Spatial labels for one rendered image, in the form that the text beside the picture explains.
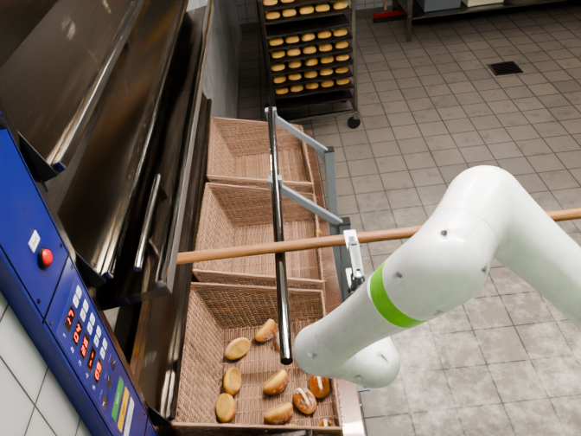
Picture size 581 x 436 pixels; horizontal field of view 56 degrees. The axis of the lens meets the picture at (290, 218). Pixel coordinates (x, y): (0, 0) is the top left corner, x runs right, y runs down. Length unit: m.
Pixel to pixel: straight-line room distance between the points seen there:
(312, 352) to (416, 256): 0.39
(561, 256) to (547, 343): 1.97
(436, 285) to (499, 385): 1.94
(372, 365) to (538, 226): 0.45
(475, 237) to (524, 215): 0.13
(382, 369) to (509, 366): 1.64
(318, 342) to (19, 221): 0.57
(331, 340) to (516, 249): 0.37
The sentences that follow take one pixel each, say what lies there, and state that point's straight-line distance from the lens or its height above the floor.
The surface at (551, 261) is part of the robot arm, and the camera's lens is 0.94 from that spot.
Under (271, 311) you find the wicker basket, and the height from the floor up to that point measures 0.65.
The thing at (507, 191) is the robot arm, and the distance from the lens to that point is 0.91.
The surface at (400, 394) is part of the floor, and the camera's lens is 2.62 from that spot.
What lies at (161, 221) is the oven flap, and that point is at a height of 1.41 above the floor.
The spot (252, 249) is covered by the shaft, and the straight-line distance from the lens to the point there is 1.49.
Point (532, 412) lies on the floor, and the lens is 2.66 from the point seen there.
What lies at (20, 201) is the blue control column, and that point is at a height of 1.76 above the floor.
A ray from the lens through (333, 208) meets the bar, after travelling 2.49.
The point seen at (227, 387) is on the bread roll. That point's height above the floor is 0.64.
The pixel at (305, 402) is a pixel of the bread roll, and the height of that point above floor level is 0.64.
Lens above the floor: 2.20
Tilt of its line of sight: 39 degrees down
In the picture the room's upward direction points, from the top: 8 degrees counter-clockwise
